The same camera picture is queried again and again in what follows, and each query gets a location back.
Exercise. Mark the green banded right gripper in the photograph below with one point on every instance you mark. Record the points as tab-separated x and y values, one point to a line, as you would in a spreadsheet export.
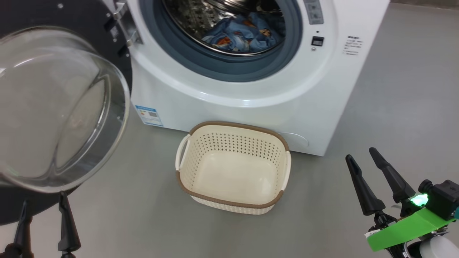
401	233

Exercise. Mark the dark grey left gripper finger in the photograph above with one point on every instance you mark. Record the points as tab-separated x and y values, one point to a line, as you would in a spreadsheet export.
24	240
68	240

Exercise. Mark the black round glass washer door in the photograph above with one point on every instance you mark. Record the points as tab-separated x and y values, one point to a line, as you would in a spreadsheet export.
36	107

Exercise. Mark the white front-load washing machine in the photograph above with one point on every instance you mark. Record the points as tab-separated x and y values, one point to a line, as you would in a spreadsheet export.
251	107

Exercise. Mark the black door lock latch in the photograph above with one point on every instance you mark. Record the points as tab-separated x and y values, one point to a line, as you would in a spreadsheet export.
317	41

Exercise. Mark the metal washer door hinge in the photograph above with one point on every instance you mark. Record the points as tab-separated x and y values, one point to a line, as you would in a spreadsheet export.
123	25

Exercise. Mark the washing machine drum with laundry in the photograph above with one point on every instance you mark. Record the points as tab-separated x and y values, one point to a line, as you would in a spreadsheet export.
186	18

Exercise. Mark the round white filter cover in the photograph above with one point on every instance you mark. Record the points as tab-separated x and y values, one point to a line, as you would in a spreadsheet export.
296	140

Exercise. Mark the blue white energy label sticker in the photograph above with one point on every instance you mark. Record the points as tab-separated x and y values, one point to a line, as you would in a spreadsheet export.
148	115

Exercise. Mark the cream perforated laundry basket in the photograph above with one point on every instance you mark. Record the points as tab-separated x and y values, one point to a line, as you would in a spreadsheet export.
233	179

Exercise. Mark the grey warning sticker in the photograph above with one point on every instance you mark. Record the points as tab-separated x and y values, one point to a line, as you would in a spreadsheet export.
313	10

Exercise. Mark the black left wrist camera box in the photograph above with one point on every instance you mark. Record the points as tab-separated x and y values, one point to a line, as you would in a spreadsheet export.
7	252

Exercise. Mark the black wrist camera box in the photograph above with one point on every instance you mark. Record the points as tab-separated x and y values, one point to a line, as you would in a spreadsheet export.
7	252
444	199

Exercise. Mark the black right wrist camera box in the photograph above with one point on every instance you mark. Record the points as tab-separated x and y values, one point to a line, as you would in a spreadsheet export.
444	199

